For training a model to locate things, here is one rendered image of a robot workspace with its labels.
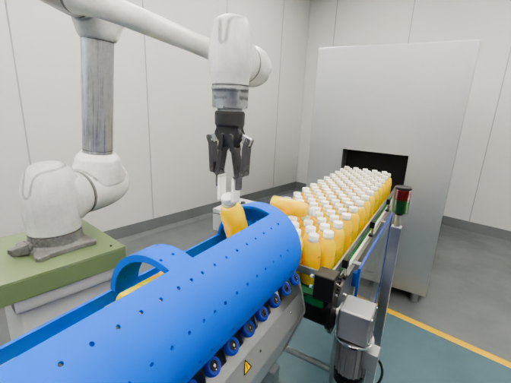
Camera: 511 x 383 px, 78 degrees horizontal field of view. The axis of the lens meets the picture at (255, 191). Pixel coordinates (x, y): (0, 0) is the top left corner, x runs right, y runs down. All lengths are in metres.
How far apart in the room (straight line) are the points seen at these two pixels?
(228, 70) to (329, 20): 5.08
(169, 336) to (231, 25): 0.64
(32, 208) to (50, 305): 0.29
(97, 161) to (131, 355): 0.79
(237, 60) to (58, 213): 0.71
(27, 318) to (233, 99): 0.84
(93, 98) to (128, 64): 2.48
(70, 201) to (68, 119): 2.34
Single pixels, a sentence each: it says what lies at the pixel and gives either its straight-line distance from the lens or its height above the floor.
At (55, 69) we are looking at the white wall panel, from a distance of 3.42.
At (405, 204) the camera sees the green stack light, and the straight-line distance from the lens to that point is 1.31.
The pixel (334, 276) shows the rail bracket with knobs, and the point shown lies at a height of 1.00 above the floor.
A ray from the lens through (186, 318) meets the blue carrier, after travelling 0.62.
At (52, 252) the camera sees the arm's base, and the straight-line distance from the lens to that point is 1.15.
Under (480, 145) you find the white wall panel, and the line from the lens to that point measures 4.90.
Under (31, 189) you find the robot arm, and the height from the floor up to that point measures 1.27.
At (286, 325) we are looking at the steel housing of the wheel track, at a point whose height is 0.86.
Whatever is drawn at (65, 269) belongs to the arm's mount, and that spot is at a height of 1.05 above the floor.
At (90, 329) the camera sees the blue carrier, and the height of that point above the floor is 1.21.
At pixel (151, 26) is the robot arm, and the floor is 1.72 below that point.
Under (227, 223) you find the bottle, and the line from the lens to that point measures 0.85.
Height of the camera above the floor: 1.54
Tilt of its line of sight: 16 degrees down
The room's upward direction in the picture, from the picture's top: 3 degrees clockwise
